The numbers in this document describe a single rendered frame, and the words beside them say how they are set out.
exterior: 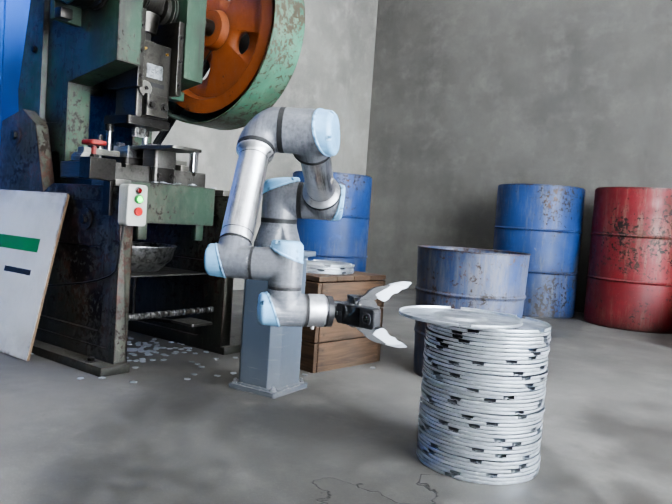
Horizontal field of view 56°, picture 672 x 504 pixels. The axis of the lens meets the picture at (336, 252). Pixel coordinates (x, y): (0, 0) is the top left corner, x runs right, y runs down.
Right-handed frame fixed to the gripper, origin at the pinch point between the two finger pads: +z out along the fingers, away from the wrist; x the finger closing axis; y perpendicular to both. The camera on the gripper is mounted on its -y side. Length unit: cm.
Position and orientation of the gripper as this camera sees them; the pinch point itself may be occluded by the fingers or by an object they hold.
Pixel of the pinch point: (411, 315)
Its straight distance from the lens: 149.2
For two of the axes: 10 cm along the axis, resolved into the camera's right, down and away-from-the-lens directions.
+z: 9.7, 0.6, 2.3
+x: -0.7, 10.0, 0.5
